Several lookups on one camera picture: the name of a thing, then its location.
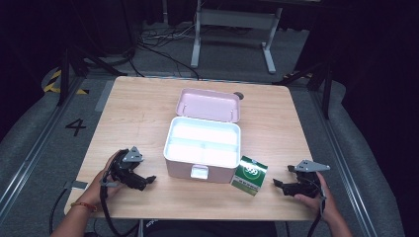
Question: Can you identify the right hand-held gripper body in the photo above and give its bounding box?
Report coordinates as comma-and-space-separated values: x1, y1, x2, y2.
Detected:
285, 159, 331, 199

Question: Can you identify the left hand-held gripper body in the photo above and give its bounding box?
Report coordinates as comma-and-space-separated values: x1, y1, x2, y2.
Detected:
109, 146, 148, 192

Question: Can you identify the green medicine box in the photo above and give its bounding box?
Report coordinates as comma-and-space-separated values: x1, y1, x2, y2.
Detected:
230, 155, 269, 198

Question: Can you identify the white divided tray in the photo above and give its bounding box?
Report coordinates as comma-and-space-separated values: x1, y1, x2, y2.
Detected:
163, 116, 242, 169

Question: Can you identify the pink storage box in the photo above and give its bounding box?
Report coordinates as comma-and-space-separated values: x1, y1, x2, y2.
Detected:
163, 87, 242, 185

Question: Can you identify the person's right hand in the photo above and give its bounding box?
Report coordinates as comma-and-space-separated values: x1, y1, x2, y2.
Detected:
293, 171, 340, 222

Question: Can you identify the person's left hand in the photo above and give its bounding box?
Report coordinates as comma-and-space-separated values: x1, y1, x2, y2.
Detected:
80, 151, 125, 208

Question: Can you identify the small grey tape piece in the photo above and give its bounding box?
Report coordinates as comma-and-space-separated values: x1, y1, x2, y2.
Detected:
63, 180, 89, 192

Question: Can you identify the person's dark clothing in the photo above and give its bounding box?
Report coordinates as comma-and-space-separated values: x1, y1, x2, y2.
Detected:
143, 218, 279, 237

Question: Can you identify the grey tape strip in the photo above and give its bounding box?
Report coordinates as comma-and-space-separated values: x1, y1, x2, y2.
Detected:
94, 80, 115, 113

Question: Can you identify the black metal stand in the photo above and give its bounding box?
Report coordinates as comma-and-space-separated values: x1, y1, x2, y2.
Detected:
274, 61, 334, 120
56, 45, 128, 107

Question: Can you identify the white metal stand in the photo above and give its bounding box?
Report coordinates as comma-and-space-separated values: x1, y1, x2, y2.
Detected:
190, 0, 284, 74

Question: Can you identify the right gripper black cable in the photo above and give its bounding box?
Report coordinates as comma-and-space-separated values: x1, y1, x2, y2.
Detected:
306, 184, 328, 237

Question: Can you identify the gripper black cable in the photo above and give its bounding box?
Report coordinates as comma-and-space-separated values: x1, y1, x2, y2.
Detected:
99, 177, 140, 237
306, 184, 328, 237

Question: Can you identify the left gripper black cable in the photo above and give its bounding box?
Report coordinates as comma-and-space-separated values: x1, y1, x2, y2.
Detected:
99, 177, 140, 237

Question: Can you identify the metal floor rail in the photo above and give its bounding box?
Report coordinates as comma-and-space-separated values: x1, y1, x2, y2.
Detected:
309, 91, 380, 237
0, 77, 85, 213

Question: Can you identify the red and yellow bracelet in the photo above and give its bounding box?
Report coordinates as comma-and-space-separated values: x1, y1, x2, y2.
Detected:
70, 201, 99, 212

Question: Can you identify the black loose cable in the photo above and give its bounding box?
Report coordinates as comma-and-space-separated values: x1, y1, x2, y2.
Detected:
48, 189, 69, 235

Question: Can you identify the bundle of floor cables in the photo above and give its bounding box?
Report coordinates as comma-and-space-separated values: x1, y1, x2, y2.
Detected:
127, 19, 201, 81

